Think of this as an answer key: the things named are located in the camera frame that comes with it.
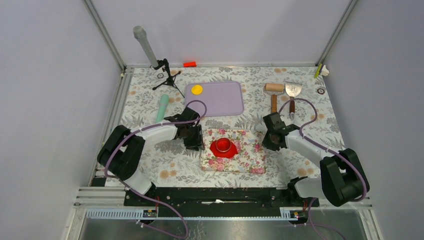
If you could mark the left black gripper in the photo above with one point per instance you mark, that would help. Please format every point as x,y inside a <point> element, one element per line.
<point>197,143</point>

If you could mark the mint green rolling pin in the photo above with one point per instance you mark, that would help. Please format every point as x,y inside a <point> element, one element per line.
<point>162,107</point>

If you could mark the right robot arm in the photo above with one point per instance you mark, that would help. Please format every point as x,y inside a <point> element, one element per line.
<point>342,178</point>

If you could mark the red dough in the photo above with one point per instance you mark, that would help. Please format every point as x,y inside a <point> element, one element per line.
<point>230,154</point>

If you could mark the wooden dough roller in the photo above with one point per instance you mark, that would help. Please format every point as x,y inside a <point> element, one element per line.
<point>274,90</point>

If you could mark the grey microphone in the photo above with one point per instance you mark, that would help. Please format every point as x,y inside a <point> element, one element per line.
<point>141,36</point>

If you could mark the floral table mat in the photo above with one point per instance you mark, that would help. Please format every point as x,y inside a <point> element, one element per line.
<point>170,164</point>

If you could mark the black mini tripod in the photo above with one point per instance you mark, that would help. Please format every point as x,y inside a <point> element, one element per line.
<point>170,80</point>

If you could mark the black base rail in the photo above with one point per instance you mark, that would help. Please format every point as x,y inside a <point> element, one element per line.
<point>211,202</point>

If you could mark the floral tray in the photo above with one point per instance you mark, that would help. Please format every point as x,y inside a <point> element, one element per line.
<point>251,157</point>

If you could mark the metal dough scraper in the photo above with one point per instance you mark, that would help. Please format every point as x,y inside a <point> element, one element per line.
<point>292,89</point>

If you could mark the clear round cutter cup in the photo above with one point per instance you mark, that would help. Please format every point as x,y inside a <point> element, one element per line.
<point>223,145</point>

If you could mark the orange red block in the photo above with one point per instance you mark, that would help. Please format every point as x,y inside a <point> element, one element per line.
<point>191,64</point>

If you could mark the purple tray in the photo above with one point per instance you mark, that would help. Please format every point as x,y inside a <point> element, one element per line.
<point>218,99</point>

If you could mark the yellow dough disc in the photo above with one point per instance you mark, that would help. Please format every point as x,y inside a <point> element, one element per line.
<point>197,89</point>

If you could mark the white green clip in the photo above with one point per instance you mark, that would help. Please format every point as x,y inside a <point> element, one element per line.
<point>321,71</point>

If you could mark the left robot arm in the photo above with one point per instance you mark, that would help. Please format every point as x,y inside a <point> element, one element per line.
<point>122,151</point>

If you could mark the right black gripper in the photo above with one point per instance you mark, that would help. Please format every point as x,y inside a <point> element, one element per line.
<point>267,144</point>

